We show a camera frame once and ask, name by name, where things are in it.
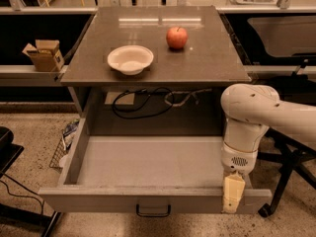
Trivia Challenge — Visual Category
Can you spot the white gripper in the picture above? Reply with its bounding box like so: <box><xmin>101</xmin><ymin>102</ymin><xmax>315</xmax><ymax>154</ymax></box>
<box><xmin>221</xmin><ymin>143</ymin><xmax>258</xmax><ymax>213</ymax></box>

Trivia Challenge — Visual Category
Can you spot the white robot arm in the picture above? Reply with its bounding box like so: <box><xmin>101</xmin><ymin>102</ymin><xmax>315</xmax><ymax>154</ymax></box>
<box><xmin>220</xmin><ymin>84</ymin><xmax>316</xmax><ymax>213</ymax></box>

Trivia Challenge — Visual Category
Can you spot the grey top drawer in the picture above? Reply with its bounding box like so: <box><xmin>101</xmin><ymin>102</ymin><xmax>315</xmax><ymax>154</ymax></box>
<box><xmin>38</xmin><ymin>116</ymin><xmax>273</xmax><ymax>219</ymax></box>

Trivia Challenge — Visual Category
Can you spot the grey wrapped cable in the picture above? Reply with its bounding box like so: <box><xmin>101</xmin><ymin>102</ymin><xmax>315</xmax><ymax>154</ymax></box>
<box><xmin>163</xmin><ymin>88</ymin><xmax>213</xmax><ymax>109</ymax></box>

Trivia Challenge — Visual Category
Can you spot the open cardboard box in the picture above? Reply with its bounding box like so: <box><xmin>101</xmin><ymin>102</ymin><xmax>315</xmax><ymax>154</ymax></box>
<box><xmin>23</xmin><ymin>39</ymin><xmax>64</xmax><ymax>72</ymax></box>

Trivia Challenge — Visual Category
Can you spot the red apple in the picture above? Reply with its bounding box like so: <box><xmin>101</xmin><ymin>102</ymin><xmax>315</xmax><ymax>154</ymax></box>
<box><xmin>166</xmin><ymin>27</ymin><xmax>188</xmax><ymax>49</ymax></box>

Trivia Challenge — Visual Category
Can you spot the black stand with cable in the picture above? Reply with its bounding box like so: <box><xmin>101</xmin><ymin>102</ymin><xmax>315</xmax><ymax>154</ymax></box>
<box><xmin>0</xmin><ymin>126</ymin><xmax>61</xmax><ymax>237</ymax></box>

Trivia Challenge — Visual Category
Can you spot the snack bag in basket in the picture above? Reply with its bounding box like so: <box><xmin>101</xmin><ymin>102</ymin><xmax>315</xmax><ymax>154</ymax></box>
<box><xmin>61</xmin><ymin>119</ymin><xmax>79</xmax><ymax>150</ymax></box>

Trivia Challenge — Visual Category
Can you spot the black office chair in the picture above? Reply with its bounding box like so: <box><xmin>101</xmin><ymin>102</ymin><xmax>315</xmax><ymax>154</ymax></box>
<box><xmin>258</xmin><ymin>75</ymin><xmax>316</xmax><ymax>217</ymax></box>

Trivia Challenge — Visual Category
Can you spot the white bowl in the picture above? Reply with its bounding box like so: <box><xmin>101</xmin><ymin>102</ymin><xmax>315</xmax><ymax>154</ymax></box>
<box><xmin>107</xmin><ymin>45</ymin><xmax>154</xmax><ymax>75</ymax></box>

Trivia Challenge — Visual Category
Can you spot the grey drawer cabinet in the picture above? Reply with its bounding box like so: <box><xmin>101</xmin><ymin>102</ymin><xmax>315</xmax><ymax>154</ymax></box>
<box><xmin>62</xmin><ymin>6</ymin><xmax>249</xmax><ymax>135</ymax></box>

